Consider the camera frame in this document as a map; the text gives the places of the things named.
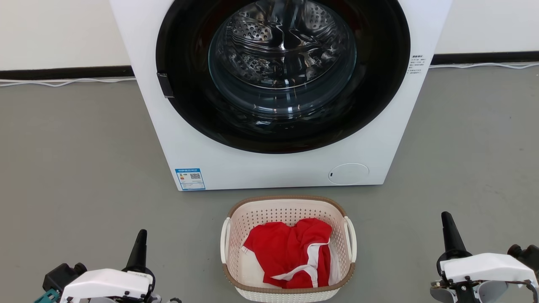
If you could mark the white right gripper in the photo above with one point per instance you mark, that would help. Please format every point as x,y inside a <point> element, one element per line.
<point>488,267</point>

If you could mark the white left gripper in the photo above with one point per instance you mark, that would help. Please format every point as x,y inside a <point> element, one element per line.
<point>105,284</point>

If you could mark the beige perforated plastic laundry basket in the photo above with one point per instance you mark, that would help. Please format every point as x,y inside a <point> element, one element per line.
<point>269,214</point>

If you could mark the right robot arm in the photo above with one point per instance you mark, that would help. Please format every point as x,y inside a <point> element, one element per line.
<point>526,254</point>

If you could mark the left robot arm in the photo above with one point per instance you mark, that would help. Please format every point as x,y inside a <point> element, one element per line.
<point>63,275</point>

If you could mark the blue energy label sticker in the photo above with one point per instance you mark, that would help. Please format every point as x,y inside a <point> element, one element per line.
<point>190,179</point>

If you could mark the round white filter cover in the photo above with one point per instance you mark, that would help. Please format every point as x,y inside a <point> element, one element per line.
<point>348,174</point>

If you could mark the white front-load washing machine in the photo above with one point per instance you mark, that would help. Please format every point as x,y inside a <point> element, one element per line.
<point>252,168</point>

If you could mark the red garment with white trim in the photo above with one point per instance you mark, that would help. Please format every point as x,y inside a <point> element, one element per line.
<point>286,252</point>

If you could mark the black round glass washer door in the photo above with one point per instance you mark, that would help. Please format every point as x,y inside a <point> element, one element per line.
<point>189,105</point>

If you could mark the small printed text sticker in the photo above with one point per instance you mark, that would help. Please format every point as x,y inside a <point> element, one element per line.
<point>417,64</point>

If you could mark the steel perforated washer drum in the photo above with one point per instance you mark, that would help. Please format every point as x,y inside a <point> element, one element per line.
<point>252,33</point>

